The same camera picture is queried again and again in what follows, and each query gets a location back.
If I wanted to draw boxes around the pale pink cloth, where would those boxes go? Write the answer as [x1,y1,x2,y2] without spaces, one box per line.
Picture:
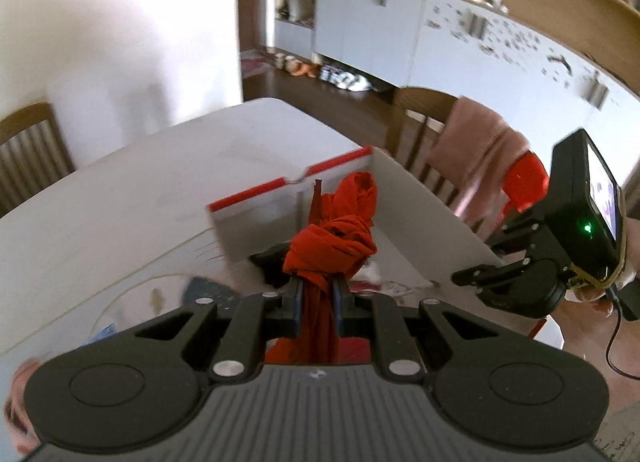
[2,357,43,455]

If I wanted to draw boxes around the white tote bag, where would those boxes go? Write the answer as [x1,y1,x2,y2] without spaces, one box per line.
[285,0,313,23]

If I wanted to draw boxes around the wooden slat-back chair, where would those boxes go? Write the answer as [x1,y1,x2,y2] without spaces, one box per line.
[0,102,77,221]
[385,87,531,244]

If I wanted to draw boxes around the white storage cabinet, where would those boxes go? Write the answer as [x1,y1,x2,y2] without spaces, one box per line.
[272,0,640,143]

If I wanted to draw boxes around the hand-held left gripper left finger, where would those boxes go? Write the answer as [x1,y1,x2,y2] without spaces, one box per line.
[134,274,305,386]

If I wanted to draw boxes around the red patterned rug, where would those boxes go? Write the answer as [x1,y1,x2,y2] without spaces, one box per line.
[241,49,275,77]

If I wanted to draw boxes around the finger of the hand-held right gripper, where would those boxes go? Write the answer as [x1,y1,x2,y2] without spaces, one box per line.
[487,214,547,256]
[451,262,532,287]

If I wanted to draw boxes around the bright red cloth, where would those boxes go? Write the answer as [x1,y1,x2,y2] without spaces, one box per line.
[501,149,549,214]

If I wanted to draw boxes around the dark red knotted garment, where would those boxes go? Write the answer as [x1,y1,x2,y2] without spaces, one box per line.
[264,172,379,366]

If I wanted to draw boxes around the white cardboard box red edge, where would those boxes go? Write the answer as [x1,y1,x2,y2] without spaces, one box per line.
[207,145,507,295]

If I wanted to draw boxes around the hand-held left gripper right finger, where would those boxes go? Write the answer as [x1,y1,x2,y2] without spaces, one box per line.
[332,275,495,386]

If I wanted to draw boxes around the black cable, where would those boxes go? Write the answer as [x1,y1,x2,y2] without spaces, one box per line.
[605,286,640,379]

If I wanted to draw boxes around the pink fringed scarf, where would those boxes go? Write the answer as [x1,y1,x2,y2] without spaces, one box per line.
[429,96,532,244]

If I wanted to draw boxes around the black and white sneakers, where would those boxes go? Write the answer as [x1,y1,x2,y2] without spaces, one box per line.
[319,64,374,93]

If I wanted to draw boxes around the person's right hand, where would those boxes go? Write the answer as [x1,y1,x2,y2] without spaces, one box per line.
[564,262,640,316]

